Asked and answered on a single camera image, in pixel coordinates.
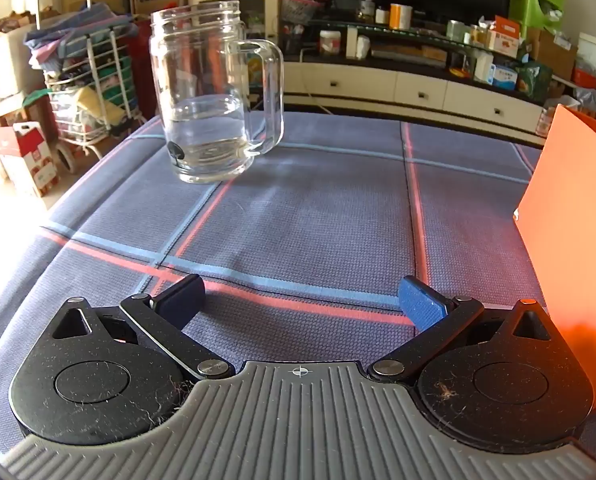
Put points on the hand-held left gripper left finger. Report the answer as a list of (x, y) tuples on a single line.
[(183, 300)]

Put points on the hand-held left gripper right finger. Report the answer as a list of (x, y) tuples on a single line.
[(420, 302)]

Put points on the orange cardboard box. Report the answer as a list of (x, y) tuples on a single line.
[(573, 240)]

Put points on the blue plaid tablecloth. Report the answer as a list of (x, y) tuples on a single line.
[(303, 210)]

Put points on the red and white carton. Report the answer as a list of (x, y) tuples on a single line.
[(28, 160)]

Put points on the white television stand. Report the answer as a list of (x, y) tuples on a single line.
[(418, 92)]

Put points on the blue and white tissue box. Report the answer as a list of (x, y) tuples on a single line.
[(505, 79)]

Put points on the red shopping bag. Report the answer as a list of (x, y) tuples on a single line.
[(140, 60)]

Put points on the green snack packet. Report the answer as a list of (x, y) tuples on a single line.
[(534, 82)]

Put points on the orange and white carton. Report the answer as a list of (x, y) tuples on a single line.
[(505, 37)]

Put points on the brown cardboard box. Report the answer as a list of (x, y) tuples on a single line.
[(8, 60)]

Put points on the white glass-door cabinet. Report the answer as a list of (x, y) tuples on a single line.
[(258, 5)]

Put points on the pink plastic basket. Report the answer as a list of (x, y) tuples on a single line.
[(300, 9)]

